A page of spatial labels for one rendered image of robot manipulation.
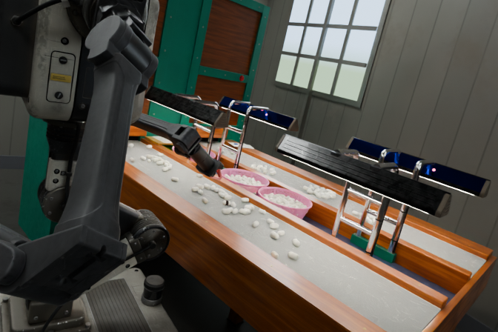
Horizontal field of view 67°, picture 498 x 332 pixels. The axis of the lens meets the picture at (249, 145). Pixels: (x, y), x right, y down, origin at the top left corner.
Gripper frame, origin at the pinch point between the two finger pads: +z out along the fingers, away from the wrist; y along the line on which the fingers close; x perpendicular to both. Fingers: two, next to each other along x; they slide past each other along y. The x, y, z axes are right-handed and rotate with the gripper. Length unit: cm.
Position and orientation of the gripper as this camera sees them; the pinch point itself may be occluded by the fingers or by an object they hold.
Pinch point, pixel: (219, 177)
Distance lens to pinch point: 150.3
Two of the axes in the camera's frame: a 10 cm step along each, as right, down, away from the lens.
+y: -6.9, -2.6, 6.7
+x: -5.8, 7.6, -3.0
